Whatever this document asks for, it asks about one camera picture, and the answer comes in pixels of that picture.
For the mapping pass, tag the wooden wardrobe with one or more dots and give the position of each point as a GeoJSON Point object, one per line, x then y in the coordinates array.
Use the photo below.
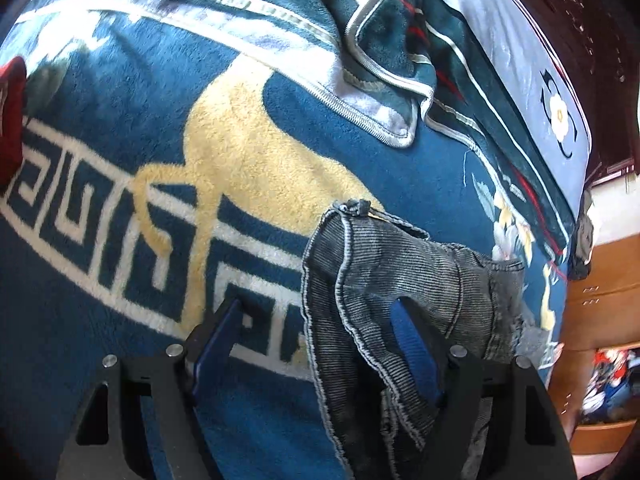
{"type": "Point", "coordinates": [607, 300]}

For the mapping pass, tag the pile of dark clothes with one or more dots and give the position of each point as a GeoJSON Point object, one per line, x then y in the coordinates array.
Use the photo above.
{"type": "Point", "coordinates": [584, 237]}

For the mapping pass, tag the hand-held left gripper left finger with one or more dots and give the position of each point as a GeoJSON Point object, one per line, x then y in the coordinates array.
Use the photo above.
{"type": "Point", "coordinates": [220, 342]}

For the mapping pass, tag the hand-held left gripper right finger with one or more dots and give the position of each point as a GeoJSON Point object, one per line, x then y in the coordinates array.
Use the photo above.
{"type": "Point", "coordinates": [416, 357]}

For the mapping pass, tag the blue pillow with flower logo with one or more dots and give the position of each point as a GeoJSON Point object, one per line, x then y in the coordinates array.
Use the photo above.
{"type": "Point", "coordinates": [505, 60]}

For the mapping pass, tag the blue printed fleece blanket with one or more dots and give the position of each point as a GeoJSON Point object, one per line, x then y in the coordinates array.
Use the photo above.
{"type": "Point", "coordinates": [110, 125]}

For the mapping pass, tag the carved dark wooden headboard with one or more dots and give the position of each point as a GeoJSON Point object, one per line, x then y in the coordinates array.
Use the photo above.
{"type": "Point", "coordinates": [590, 15]}

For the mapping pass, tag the grey denim pants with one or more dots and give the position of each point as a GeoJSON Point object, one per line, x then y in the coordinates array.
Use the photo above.
{"type": "Point", "coordinates": [350, 280]}

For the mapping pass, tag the red garment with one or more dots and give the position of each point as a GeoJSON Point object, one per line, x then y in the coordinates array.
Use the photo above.
{"type": "Point", "coordinates": [11, 110]}

